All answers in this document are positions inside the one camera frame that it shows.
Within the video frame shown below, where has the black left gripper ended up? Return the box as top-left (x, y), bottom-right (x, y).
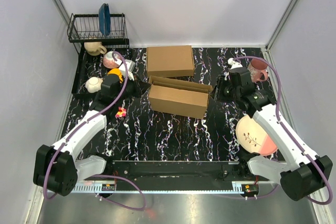
top-left (114, 72), bottom-right (151, 104)

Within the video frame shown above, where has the brown cardboard box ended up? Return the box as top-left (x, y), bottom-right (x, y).
top-left (148, 76), bottom-right (213, 119)
top-left (146, 45), bottom-right (195, 78)

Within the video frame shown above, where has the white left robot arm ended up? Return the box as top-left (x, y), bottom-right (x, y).
top-left (33, 74), bottom-right (151, 196)

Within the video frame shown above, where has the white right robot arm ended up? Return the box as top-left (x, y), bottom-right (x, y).
top-left (211, 67), bottom-right (333, 205)

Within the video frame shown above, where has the closed brown cardboard box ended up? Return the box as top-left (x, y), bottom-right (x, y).
top-left (146, 45), bottom-right (195, 78)

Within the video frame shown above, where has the pink sunflower plush toy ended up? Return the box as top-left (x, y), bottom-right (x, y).
top-left (115, 107), bottom-right (127, 119)

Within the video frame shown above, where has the orange yellow ribbed bowl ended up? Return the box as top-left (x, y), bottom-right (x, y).
top-left (107, 68), bottom-right (124, 83)

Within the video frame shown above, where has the pink patterned bowl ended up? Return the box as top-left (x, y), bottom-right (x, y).
top-left (103, 51), bottom-right (122, 69)

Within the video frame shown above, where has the white flower-shaped cup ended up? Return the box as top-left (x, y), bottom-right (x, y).
top-left (85, 77), bottom-right (103, 93)

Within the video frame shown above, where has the pink patterned mug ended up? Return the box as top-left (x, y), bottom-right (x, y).
top-left (247, 59), bottom-right (268, 82)

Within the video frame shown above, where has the cream pink floral plate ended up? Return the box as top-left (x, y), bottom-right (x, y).
top-left (236, 115), bottom-right (278, 156)

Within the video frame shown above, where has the cream ceramic mug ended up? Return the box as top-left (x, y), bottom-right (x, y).
top-left (84, 41), bottom-right (107, 56)

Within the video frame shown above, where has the blue plate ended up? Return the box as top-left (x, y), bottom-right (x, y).
top-left (98, 3), bottom-right (111, 36)

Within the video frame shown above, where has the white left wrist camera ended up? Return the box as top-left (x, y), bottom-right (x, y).
top-left (119, 59), bottom-right (135, 79)

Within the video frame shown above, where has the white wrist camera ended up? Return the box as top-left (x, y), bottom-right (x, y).
top-left (119, 59), bottom-right (135, 79)
top-left (227, 58), bottom-right (242, 70)

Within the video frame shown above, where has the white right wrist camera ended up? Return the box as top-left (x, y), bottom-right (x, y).
top-left (227, 58), bottom-right (242, 70)

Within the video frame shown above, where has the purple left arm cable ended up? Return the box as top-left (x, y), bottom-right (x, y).
top-left (43, 51), bottom-right (146, 211)

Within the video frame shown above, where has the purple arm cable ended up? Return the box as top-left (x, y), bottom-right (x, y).
top-left (215, 56), bottom-right (333, 206)
top-left (43, 51), bottom-right (146, 211)

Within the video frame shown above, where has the black wire dish rack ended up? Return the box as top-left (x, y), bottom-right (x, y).
top-left (67, 13), bottom-right (130, 99)

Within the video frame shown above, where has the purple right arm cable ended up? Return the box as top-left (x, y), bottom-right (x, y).
top-left (215, 56), bottom-right (333, 206)

